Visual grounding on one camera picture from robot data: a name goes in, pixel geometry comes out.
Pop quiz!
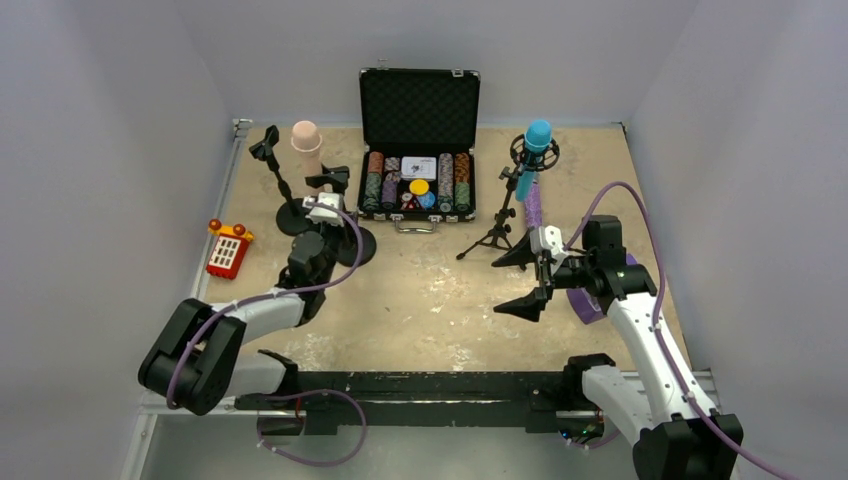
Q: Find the pink microphone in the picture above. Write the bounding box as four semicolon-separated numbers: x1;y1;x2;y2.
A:
290;120;322;177

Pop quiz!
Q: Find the black round-base stand far left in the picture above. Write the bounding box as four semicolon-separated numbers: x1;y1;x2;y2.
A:
249;125;309;237

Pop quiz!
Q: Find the blue microphone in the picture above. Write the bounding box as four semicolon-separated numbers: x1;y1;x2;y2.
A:
515;119;552;202

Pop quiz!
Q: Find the black round-base mic stand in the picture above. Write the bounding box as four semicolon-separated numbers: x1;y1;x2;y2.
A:
304;165;379;268

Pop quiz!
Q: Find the black tripod shock-mount stand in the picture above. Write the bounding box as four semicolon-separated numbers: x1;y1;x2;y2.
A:
456;131;561;260

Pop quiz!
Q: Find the white card deck box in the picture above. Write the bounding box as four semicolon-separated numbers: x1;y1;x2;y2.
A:
400;156;438;181

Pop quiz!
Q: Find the black poker chip case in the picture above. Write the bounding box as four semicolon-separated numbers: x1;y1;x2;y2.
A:
357;67;482;223

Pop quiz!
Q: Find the red yellow toy block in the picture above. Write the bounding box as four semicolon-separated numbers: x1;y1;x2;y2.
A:
205;218;255;280

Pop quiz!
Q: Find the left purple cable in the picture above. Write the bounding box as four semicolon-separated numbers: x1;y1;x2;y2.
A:
165;201;366;410

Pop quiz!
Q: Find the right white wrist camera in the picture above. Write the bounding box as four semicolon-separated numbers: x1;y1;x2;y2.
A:
528;225;569;262

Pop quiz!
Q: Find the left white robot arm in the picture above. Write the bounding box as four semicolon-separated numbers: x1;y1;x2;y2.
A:
137;224;357;415

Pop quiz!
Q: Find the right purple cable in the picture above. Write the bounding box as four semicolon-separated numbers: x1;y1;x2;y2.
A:
563;181;796;480

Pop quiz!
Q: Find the yellow poker chip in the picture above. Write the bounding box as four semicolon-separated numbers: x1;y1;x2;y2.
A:
409;179;430;196

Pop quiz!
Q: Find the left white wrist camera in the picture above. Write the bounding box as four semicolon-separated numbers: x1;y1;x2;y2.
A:
302;192;345;227

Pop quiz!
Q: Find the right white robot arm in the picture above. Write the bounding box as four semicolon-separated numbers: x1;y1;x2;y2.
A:
492;215;744;479

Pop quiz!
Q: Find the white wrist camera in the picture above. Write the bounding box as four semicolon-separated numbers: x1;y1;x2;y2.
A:
528;225;569;262
302;192;345;227

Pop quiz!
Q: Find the purple cable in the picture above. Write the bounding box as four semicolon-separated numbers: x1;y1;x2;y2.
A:
563;181;796;480
165;201;366;410

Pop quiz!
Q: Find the blue poker chip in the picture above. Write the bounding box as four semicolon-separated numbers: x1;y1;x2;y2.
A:
417;192;437;210

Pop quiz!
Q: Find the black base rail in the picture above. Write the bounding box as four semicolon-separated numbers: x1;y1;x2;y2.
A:
234;353;615;435

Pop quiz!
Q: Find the purple glitter microphone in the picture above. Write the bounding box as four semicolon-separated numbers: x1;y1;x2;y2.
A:
524;183;543;229

